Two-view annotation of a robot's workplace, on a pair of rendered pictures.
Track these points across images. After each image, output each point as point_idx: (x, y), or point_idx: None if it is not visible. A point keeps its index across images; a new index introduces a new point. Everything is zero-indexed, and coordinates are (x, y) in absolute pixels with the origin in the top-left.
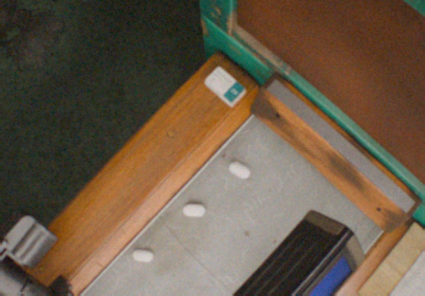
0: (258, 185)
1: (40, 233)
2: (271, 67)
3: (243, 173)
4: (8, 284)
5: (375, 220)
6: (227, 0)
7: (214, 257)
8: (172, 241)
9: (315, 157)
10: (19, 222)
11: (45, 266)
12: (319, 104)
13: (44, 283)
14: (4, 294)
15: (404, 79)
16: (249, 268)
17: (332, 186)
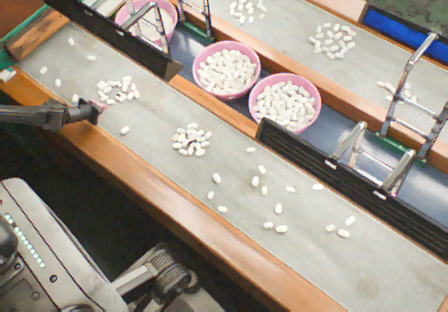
0: (50, 65)
1: (52, 99)
2: (0, 47)
3: (44, 67)
4: (71, 107)
5: (66, 20)
6: None
7: (78, 76)
8: (70, 90)
9: (38, 37)
10: (46, 103)
11: (76, 131)
12: (17, 31)
13: (84, 130)
14: (75, 109)
15: None
16: (83, 65)
17: (54, 42)
